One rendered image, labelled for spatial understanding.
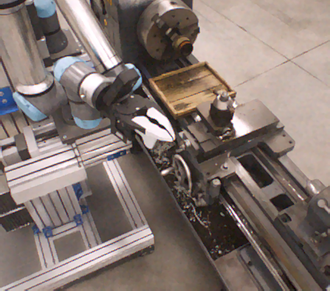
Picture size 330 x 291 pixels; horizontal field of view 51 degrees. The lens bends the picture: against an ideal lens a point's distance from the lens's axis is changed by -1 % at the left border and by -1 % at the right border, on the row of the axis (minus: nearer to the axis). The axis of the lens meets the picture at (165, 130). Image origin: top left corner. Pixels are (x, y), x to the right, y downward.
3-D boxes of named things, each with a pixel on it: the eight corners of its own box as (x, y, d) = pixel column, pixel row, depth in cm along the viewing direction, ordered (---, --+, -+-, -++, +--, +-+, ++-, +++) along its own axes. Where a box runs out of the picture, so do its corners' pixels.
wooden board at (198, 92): (149, 84, 189) (148, 78, 186) (205, 65, 200) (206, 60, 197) (174, 120, 171) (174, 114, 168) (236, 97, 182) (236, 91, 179)
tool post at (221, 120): (208, 116, 151) (211, 99, 144) (222, 111, 154) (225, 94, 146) (217, 127, 147) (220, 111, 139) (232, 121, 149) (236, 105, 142)
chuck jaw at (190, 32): (175, 26, 183) (194, 18, 185) (176, 34, 187) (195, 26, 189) (185, 37, 176) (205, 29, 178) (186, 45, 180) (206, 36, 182)
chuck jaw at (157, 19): (164, 33, 182) (151, 20, 173) (171, 26, 181) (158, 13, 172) (174, 44, 176) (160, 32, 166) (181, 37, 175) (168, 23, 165)
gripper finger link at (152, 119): (180, 148, 75) (149, 127, 79) (183, 127, 71) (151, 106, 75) (170, 155, 73) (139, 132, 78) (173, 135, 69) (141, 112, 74)
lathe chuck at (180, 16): (137, 57, 193) (141, 3, 170) (186, 48, 205) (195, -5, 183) (144, 66, 187) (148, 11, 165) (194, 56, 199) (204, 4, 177)
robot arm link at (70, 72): (79, 74, 93) (74, 48, 87) (107, 93, 88) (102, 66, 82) (55, 89, 89) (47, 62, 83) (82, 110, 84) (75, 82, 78)
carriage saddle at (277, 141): (176, 140, 163) (176, 132, 158) (257, 108, 177) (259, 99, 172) (210, 189, 145) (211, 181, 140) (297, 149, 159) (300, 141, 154)
